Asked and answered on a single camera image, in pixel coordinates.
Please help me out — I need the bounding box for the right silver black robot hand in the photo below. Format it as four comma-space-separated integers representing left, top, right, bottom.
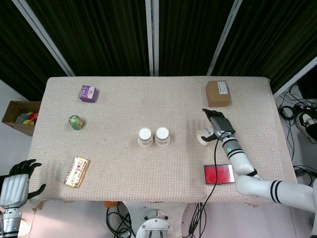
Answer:
201, 108, 236, 143

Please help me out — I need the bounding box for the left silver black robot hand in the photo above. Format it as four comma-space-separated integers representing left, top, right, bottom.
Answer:
0, 159, 47, 208

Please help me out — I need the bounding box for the white paper cup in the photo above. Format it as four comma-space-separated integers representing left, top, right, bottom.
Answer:
196, 125, 215, 146
154, 126, 171, 147
137, 127, 153, 148

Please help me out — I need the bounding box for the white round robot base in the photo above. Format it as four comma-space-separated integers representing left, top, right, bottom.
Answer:
135, 216, 172, 238

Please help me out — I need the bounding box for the brown labelled cardboard box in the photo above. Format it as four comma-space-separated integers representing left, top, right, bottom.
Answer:
205, 80, 232, 108

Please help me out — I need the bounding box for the red flat tin case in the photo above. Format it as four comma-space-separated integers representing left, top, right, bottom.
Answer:
203, 164, 235, 185

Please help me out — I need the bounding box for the yellow printed snack box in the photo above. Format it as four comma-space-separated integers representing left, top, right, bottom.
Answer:
63, 156, 91, 188

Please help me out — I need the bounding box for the open cardboard storage box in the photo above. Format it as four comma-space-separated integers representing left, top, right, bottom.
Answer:
1, 100, 42, 137

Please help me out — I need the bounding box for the colourful toys pile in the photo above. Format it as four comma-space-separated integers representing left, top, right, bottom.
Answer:
16, 112, 39, 124

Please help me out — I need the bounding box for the black white sneaker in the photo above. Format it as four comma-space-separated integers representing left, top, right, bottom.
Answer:
294, 111, 317, 144

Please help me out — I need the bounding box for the green printed can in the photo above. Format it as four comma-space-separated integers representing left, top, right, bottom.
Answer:
68, 115, 86, 131

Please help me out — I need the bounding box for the beige woven tablecloth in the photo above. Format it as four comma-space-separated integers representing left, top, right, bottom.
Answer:
26, 76, 298, 204

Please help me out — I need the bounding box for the purple small carton box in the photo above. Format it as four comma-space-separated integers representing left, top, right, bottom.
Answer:
79, 85, 100, 104

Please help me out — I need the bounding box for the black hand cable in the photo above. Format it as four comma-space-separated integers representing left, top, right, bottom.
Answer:
188, 135, 223, 238

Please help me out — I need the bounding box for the black floor cable tangle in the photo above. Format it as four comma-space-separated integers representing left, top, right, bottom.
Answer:
278, 84, 317, 179

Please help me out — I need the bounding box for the white partition frame post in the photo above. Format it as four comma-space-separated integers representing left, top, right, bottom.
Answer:
11, 0, 75, 76
145, 0, 160, 76
207, 0, 243, 76
273, 56, 317, 99

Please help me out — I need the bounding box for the black base cable bundle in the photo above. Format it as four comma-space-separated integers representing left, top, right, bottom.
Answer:
106, 202, 136, 238

